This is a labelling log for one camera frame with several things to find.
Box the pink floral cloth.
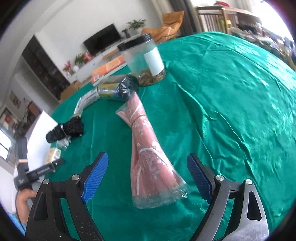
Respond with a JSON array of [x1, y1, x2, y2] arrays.
[[116, 92, 189, 209]]

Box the person's left hand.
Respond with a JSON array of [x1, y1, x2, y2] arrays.
[[16, 189, 37, 225]]

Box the white storage box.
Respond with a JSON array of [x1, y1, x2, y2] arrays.
[[14, 111, 57, 178]]

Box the black lace fabric bundle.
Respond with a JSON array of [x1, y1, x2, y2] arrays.
[[46, 116, 84, 143]]

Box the grey printed plastic packet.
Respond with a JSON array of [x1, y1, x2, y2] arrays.
[[73, 88, 100, 117]]

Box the black yarn in plastic bag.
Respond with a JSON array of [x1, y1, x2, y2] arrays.
[[97, 74, 139, 101]]

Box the cardboard box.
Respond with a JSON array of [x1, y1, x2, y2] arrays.
[[60, 80, 81, 101]]

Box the orange book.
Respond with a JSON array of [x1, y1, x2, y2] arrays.
[[91, 55, 126, 85]]

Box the white tv cabinet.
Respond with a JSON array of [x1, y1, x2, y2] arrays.
[[68, 34, 140, 83]]

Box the dark display cabinet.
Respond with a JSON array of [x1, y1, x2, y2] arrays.
[[22, 36, 70, 100]]

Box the red flower vase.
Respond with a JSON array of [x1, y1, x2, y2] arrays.
[[63, 60, 73, 78]]

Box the clear jar black lid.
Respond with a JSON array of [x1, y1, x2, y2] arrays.
[[117, 33, 166, 86]]

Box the black television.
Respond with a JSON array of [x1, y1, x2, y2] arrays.
[[83, 24, 121, 56]]

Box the green potted plant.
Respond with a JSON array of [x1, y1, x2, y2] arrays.
[[127, 19, 146, 30]]

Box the orange leather chair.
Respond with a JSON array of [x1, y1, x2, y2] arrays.
[[141, 11, 185, 44]]

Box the wooden dining chair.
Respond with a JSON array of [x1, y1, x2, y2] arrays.
[[195, 6, 239, 34]]

